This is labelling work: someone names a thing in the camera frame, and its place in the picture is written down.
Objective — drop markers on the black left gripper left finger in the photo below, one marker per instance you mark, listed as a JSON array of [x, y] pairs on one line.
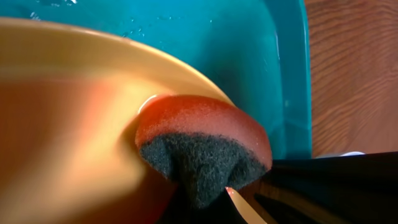
[[220, 211]]

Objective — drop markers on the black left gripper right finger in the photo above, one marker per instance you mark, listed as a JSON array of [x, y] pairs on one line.
[[349, 189]]

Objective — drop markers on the orange sponge with dark scourer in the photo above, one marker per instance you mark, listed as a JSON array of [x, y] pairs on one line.
[[204, 144]]

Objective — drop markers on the yellow plate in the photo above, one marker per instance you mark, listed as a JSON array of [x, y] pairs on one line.
[[70, 105]]

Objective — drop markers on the teal plastic tray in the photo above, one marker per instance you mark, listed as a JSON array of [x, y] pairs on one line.
[[256, 51]]

